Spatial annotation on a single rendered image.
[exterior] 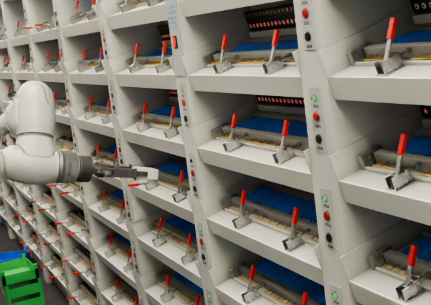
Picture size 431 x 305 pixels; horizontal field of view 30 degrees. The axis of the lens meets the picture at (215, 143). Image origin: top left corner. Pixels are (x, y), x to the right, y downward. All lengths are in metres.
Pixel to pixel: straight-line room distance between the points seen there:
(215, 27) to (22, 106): 0.58
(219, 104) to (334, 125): 0.70
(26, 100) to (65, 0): 1.24
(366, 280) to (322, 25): 0.47
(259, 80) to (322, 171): 0.29
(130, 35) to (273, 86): 1.18
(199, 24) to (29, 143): 0.56
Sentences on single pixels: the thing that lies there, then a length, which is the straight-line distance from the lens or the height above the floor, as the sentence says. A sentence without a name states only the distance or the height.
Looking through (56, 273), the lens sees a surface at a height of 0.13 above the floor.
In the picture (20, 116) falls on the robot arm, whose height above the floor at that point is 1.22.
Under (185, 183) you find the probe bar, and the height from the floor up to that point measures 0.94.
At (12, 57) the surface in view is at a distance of 4.82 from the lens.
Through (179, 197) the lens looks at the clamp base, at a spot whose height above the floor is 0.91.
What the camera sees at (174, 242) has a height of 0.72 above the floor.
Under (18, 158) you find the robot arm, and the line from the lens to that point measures 2.21.
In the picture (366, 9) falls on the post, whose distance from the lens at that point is 1.52.
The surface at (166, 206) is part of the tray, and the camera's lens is 2.48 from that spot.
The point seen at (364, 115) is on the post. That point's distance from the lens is 1.52.
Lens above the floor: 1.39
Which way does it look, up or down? 8 degrees down
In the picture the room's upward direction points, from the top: 7 degrees counter-clockwise
